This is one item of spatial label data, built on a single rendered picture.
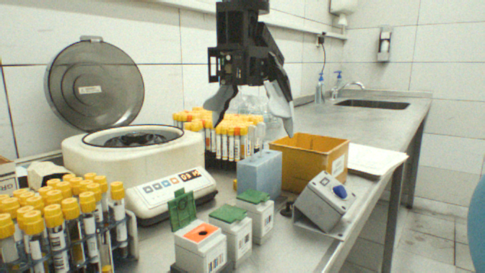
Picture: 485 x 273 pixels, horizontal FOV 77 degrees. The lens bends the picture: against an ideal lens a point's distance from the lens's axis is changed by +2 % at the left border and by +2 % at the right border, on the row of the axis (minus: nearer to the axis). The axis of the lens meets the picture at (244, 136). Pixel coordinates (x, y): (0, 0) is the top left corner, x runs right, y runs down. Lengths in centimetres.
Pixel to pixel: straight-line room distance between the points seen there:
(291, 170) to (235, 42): 30
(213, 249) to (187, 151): 29
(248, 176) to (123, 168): 21
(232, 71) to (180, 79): 65
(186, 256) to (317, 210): 23
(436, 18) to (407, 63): 34
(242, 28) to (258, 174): 23
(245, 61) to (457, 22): 230
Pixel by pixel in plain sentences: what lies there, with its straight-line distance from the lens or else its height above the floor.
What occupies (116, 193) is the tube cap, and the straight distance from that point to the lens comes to 43.
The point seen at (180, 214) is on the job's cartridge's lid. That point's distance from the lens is 38.
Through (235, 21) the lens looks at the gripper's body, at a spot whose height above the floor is 120.
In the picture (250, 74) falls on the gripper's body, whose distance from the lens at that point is 44.
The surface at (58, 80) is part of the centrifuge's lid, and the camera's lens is 82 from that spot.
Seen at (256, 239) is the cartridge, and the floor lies 88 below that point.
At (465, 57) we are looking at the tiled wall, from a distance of 264.
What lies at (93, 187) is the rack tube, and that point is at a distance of 43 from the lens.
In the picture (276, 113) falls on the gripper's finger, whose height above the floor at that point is 107.
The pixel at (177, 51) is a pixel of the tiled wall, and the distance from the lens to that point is 109.
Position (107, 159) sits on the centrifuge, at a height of 99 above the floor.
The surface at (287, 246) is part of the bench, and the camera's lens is 49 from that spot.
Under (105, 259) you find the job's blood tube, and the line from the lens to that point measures 36.
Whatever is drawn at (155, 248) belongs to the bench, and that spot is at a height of 87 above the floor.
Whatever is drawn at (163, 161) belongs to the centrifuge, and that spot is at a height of 96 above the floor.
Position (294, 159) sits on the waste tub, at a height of 95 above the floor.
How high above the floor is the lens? 114
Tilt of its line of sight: 14 degrees down
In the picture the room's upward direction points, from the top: straight up
